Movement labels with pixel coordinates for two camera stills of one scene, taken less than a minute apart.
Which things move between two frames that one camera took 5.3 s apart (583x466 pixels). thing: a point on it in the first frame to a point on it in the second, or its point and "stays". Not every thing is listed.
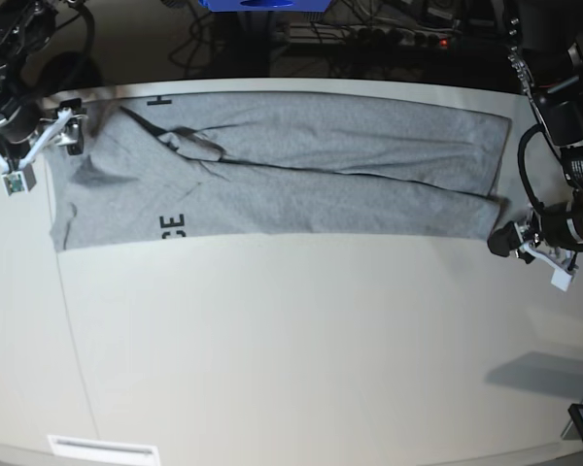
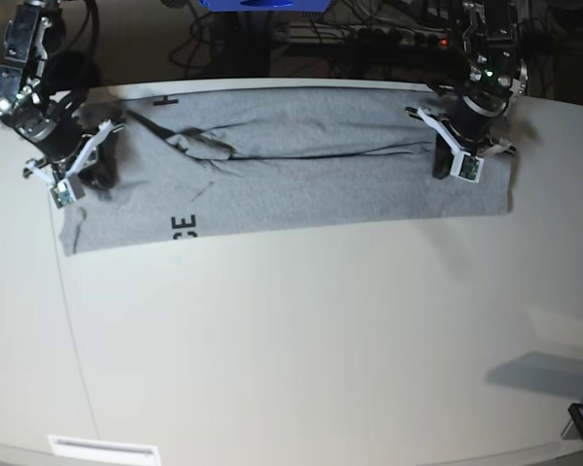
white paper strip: (106, 450) stays
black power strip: (396, 38) stays
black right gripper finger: (74, 130) to (104, 174)
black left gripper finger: (504, 239) to (443, 158)
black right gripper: (574, 225) to (471, 122)
